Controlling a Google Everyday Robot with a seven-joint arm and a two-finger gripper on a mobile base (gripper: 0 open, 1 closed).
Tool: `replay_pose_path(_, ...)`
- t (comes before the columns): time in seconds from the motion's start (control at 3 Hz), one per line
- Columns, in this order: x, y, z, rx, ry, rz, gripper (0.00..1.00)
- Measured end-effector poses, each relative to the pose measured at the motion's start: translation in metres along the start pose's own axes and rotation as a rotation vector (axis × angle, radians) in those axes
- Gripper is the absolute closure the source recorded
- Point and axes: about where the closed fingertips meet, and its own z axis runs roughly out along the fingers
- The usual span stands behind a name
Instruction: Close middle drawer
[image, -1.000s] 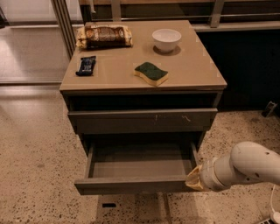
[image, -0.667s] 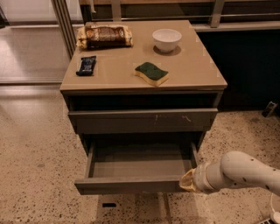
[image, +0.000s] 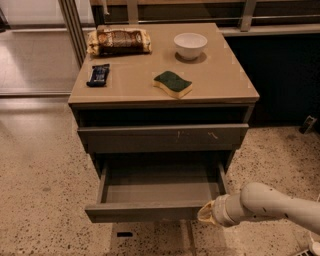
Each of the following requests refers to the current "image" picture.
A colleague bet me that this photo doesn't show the white ceramic bowl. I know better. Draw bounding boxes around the white ceramic bowl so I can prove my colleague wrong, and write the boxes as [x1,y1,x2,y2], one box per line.
[174,33,208,60]

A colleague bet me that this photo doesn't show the brown chip bag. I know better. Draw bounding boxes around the brown chip bag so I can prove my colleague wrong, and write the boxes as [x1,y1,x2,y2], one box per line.
[87,27,152,56]

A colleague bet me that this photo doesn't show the grey drawer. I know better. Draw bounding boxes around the grey drawer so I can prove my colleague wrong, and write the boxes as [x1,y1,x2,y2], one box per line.
[78,124,249,153]
[85,162,228,223]

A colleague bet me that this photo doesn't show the green yellow sponge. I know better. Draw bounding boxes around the green yellow sponge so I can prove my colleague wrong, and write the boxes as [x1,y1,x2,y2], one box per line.
[153,71,193,99]

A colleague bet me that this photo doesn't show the grey drawer cabinet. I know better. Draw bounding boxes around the grey drawer cabinet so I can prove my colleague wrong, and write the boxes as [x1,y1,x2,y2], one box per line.
[69,23,259,165]

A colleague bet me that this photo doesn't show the metal railing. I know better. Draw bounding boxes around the metal railing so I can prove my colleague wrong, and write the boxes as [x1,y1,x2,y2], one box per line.
[88,0,320,31]

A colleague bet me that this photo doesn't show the small black floor object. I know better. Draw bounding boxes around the small black floor object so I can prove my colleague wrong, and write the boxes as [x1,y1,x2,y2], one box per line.
[299,115,317,134]

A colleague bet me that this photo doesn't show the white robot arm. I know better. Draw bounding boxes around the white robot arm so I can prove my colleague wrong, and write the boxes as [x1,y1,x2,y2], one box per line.
[197,182,320,235]

